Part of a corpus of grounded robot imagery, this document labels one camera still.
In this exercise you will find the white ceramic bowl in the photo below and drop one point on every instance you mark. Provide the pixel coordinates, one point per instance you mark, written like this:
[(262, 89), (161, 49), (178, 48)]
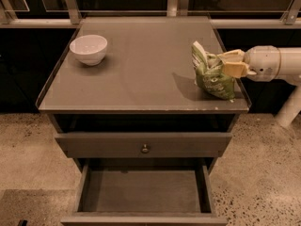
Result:
[(89, 49)]

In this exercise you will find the grey drawer cabinet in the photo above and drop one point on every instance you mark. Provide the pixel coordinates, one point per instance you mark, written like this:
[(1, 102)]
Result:
[(145, 84)]

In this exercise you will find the grey top drawer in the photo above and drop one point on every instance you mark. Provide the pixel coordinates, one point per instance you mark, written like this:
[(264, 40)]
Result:
[(128, 145)]

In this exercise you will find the metal railing frame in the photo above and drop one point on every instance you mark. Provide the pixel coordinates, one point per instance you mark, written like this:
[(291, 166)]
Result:
[(222, 14)]

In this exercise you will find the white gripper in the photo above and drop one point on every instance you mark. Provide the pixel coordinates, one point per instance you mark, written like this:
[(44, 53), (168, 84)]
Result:
[(262, 63)]

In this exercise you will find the green jalapeno chip bag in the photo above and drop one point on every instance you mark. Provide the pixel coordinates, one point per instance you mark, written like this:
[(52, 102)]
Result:
[(209, 75)]

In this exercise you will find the open grey middle drawer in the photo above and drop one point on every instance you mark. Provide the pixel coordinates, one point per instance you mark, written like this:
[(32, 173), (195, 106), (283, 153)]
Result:
[(144, 192)]

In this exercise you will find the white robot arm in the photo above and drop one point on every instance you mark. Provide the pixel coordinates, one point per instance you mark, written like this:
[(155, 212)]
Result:
[(289, 71)]

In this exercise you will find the round metal drawer knob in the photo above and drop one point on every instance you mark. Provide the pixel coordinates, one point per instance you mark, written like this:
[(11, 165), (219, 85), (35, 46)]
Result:
[(145, 148)]

